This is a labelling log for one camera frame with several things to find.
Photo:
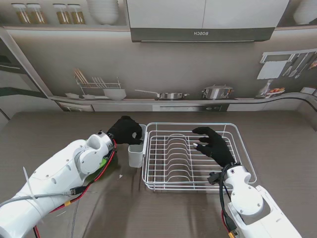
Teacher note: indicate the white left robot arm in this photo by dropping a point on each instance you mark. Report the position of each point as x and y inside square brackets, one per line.
[62, 173]

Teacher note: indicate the printed kitchen scene backdrop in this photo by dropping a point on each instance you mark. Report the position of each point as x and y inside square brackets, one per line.
[173, 74]

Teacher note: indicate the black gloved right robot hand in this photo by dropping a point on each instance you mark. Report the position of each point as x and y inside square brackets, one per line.
[218, 148]

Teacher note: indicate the white plastic utensil holder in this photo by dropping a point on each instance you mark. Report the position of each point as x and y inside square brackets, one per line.
[135, 156]

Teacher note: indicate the green plastic bowl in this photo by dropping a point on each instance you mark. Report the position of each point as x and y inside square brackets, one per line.
[103, 163]

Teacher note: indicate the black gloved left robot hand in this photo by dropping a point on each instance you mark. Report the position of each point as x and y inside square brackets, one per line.
[122, 131]

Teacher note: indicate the white zip tie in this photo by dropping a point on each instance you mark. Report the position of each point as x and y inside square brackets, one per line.
[29, 188]

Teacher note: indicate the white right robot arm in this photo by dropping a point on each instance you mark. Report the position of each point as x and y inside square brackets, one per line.
[247, 198]

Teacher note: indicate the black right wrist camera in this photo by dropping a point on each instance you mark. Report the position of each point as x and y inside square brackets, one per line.
[213, 179]

